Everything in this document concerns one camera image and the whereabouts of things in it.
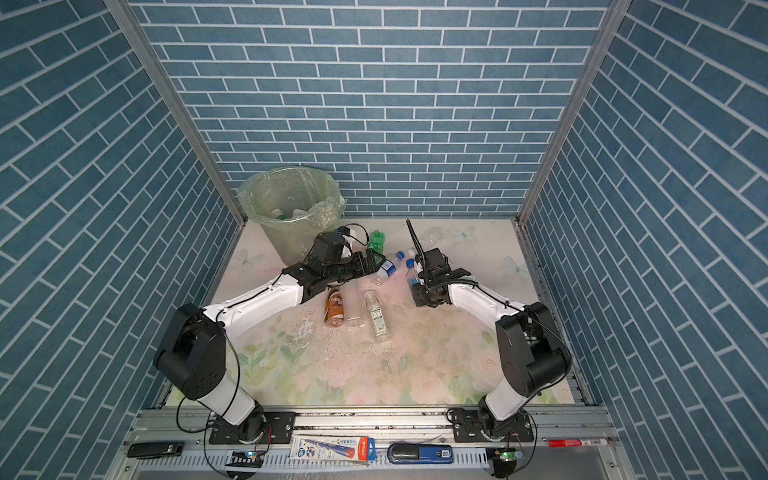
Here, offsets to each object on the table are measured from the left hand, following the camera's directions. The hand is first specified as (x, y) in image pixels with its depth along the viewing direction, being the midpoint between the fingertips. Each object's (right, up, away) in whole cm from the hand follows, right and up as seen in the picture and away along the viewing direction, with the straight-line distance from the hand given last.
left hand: (377, 262), depth 85 cm
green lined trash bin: (-31, +19, +20) cm, 42 cm away
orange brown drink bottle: (-14, -15, +5) cm, 20 cm away
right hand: (+12, -9, +7) cm, 17 cm away
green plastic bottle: (-2, +7, +19) cm, 21 cm away
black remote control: (-53, -42, -17) cm, 70 cm away
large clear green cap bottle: (-36, +16, +17) cm, 42 cm away
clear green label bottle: (0, -16, +4) cm, 16 cm away
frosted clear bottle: (-8, -16, +9) cm, 21 cm away
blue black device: (+11, -42, -18) cm, 47 cm away
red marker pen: (+50, -43, -14) cm, 67 cm away
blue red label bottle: (+10, -5, +10) cm, 15 cm away
